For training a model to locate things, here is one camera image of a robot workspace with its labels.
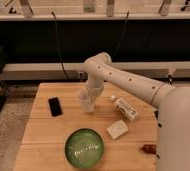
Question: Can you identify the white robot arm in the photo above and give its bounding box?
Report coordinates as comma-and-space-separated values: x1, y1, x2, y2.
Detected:
83, 52, 190, 171

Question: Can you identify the green ceramic bowl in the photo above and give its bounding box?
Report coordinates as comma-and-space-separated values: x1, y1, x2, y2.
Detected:
65, 128, 104, 169

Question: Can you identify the white plastic bottle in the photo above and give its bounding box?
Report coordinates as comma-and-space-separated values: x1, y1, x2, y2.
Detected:
110, 95, 139, 121

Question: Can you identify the black smartphone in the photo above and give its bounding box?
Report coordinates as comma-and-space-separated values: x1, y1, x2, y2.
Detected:
48, 97, 62, 117

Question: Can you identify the white soap bar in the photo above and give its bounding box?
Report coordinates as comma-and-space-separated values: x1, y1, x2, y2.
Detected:
107, 120, 129, 140

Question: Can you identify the black cable right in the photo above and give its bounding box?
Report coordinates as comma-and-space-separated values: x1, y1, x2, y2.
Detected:
111, 10, 130, 56

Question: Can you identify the black cable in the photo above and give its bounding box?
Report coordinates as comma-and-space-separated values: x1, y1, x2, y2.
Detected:
50, 11, 71, 82
111, 10, 130, 56

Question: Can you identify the white wall outlet right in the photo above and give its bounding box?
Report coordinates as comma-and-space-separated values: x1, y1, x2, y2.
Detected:
167, 68, 176, 77

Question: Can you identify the black cable left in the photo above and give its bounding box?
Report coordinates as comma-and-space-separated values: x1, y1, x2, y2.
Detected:
50, 11, 71, 82

